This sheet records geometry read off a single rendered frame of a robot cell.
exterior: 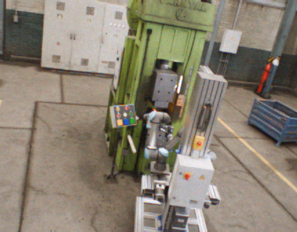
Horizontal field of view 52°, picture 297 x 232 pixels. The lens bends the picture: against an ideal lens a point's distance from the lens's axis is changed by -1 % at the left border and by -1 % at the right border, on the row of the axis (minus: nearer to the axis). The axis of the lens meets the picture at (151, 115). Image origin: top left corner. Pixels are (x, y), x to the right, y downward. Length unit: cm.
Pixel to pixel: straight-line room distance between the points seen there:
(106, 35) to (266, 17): 579
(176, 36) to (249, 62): 798
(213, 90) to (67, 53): 685
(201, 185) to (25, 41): 782
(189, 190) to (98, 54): 687
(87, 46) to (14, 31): 212
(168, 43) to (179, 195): 210
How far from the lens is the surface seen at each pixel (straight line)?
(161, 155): 347
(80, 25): 916
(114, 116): 404
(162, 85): 426
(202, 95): 289
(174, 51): 434
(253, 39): 1193
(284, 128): 741
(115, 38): 935
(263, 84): 1142
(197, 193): 314
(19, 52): 1002
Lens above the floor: 266
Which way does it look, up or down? 22 degrees down
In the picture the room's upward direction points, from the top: 12 degrees clockwise
